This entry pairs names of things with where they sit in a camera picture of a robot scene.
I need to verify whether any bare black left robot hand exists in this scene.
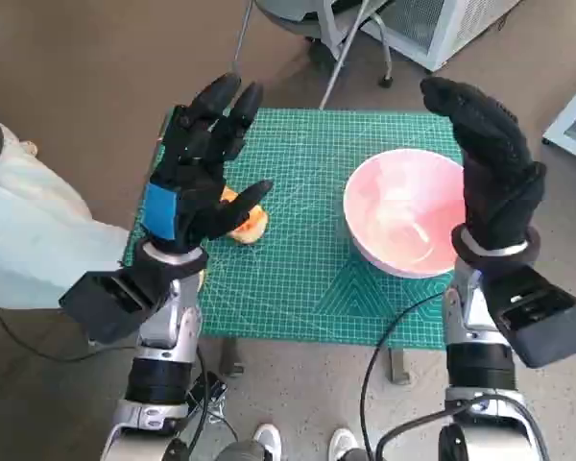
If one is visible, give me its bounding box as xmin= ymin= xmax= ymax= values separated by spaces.
xmin=141 ymin=72 xmax=275 ymax=254

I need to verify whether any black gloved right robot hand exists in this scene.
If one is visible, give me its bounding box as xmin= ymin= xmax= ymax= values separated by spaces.
xmin=420 ymin=76 xmax=548 ymax=252

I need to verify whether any long striped toy bread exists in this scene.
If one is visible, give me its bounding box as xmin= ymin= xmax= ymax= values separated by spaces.
xmin=219 ymin=186 xmax=271 ymax=247

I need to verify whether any pink bowl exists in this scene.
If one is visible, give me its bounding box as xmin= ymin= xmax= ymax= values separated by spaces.
xmin=343 ymin=148 xmax=467 ymax=279

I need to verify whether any green cutting mat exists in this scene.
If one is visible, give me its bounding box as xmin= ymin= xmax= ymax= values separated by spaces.
xmin=124 ymin=106 xmax=467 ymax=350

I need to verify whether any large white vented cabinet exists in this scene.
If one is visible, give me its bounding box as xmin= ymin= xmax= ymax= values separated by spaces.
xmin=359 ymin=0 xmax=510 ymax=73

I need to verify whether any grey table leg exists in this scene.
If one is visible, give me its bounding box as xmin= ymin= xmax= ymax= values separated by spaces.
xmin=219 ymin=339 xmax=245 ymax=376
xmin=388 ymin=348 xmax=411 ymax=384

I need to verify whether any person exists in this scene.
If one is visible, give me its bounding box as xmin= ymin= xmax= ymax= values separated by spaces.
xmin=0 ymin=117 xmax=131 ymax=308

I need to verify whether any silver metal pole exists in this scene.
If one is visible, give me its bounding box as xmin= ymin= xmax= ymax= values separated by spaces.
xmin=319 ymin=0 xmax=371 ymax=110

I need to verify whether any grey office chair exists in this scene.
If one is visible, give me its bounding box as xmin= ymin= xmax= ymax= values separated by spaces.
xmin=232 ymin=0 xmax=396 ymax=88

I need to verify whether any black metal bar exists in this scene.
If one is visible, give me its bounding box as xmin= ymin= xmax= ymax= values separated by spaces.
xmin=186 ymin=369 xmax=229 ymax=414

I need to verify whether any white shoe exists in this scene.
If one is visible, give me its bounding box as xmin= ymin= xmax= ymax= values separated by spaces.
xmin=328 ymin=427 xmax=359 ymax=461
xmin=252 ymin=423 xmax=283 ymax=461

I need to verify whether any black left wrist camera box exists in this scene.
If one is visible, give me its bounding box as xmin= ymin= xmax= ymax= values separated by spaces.
xmin=58 ymin=271 xmax=164 ymax=345

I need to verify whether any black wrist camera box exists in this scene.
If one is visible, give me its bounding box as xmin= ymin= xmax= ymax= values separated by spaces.
xmin=482 ymin=263 xmax=576 ymax=370
xmin=58 ymin=271 xmax=164 ymax=345

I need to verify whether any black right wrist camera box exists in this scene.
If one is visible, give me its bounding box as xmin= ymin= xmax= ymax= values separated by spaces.
xmin=482 ymin=263 xmax=576 ymax=370

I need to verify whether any black floor cable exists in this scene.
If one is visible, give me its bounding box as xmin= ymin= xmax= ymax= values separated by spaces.
xmin=0 ymin=304 xmax=102 ymax=361

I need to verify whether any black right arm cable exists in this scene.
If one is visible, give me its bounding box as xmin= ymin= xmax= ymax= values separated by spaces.
xmin=374 ymin=405 xmax=551 ymax=461
xmin=358 ymin=290 xmax=447 ymax=461

